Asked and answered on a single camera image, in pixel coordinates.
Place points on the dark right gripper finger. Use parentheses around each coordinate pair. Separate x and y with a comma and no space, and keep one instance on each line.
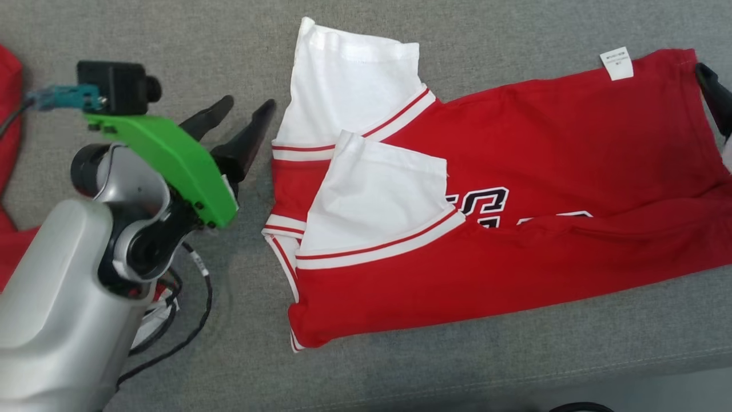
(717,97)

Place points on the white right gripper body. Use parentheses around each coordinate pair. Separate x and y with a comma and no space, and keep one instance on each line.
(728,154)

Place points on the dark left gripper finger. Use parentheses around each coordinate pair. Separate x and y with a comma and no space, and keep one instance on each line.
(209,117)
(246,146)

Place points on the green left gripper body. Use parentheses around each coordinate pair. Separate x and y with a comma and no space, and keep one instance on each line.
(171,157)

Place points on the red white bulls shorts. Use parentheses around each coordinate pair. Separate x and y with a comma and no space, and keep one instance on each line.
(8,86)

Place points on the red white jersey shirt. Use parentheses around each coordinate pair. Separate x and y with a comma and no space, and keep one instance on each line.
(514,274)

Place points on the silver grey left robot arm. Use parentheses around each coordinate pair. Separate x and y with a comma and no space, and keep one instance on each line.
(57,297)

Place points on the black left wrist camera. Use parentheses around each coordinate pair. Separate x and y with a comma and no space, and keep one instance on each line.
(114,86)

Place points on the teal left camera connector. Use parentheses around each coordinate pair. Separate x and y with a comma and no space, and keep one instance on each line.
(68,96)

